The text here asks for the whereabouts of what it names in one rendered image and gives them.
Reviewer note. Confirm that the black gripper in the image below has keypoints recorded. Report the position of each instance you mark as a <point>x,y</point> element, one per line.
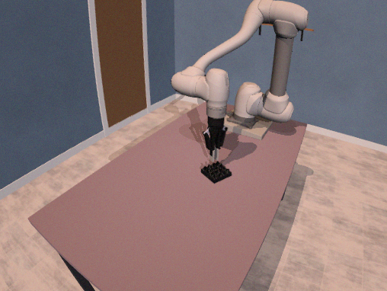
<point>215,132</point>

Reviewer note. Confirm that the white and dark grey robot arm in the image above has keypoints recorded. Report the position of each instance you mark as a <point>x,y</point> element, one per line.
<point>287,19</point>

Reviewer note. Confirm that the black knob box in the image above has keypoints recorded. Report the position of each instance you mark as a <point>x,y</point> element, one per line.
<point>215,173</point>

